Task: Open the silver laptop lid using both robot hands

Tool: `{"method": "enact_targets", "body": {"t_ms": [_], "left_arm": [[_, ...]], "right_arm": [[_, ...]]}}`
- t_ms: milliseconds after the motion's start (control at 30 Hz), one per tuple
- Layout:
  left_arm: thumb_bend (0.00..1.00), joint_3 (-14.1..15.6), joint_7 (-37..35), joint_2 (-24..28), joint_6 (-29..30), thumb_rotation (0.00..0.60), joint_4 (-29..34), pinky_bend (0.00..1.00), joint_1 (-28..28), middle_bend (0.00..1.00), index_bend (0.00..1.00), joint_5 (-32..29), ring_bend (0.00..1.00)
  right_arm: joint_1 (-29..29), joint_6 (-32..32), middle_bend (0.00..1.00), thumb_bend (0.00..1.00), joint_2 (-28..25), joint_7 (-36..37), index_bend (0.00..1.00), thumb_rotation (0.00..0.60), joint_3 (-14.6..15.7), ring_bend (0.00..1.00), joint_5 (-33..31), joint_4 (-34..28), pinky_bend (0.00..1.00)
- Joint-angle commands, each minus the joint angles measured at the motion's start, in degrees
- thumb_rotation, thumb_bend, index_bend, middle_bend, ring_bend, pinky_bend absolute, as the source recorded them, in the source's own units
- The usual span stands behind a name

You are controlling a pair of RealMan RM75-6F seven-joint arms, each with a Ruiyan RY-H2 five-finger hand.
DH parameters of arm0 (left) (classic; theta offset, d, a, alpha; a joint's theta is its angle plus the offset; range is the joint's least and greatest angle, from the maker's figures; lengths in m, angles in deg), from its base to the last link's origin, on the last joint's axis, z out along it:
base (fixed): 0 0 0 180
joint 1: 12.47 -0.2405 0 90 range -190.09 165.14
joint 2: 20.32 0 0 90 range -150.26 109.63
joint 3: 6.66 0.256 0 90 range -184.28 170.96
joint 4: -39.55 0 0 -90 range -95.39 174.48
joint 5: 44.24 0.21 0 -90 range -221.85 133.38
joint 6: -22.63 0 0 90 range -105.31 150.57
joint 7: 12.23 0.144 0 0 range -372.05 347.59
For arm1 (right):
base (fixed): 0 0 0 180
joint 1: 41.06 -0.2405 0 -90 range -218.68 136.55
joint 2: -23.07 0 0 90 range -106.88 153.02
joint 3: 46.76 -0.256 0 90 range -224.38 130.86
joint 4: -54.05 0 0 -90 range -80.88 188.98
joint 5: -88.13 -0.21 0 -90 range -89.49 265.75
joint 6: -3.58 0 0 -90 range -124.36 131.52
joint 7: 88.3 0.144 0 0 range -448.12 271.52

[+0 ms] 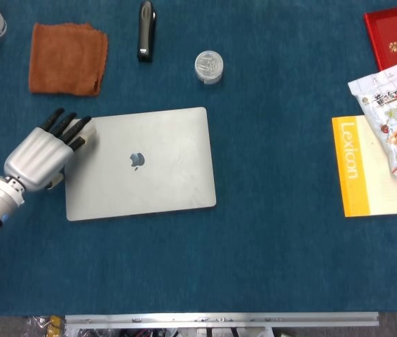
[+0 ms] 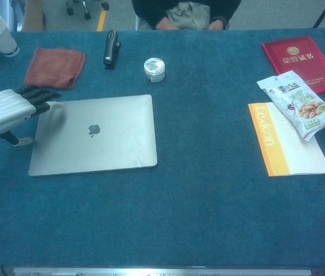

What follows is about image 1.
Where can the brown folded cloth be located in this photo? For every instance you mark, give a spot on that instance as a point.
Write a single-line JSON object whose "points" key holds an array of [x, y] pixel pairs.
{"points": [[65, 59]]}

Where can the blue felt tablecloth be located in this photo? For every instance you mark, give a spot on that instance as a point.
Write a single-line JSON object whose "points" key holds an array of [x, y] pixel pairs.
{"points": [[272, 252]]}

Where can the black stapler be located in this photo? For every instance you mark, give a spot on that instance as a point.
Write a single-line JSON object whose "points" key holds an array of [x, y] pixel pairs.
{"points": [[146, 31]]}

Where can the aluminium frame rail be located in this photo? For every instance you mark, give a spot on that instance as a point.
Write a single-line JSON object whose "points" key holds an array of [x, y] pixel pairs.
{"points": [[219, 319]]}

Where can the silver Apple laptop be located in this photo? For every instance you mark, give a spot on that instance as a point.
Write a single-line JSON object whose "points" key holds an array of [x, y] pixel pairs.
{"points": [[142, 175]]}

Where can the clear round plastic container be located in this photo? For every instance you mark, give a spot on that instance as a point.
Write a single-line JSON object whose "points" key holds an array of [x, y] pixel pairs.
{"points": [[209, 66]]}

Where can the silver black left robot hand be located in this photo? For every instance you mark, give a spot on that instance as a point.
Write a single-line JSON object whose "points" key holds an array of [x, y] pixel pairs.
{"points": [[37, 158]]}

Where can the yellow Lexicon notebook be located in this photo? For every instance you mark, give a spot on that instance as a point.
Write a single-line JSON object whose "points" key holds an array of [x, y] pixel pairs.
{"points": [[353, 168]]}

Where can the clear plastic bag yellow item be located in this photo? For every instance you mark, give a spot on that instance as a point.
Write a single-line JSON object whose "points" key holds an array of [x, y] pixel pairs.
{"points": [[44, 326]]}

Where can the peanut snack bag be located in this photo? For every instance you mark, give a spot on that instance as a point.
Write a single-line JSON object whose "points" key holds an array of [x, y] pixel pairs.
{"points": [[395, 119]]}

